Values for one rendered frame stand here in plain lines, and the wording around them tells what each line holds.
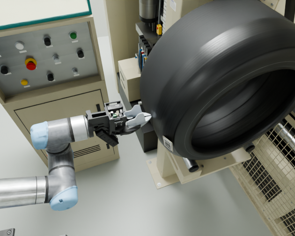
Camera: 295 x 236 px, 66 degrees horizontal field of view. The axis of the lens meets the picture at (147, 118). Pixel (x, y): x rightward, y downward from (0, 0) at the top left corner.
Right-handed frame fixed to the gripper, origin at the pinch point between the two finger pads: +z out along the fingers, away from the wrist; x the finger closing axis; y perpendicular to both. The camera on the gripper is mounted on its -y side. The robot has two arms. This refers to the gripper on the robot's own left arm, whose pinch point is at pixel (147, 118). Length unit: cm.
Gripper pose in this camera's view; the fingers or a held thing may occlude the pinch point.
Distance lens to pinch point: 77.5
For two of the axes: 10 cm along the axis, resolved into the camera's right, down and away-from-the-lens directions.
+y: 1.0, -6.6, -7.5
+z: 9.3, -2.0, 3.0
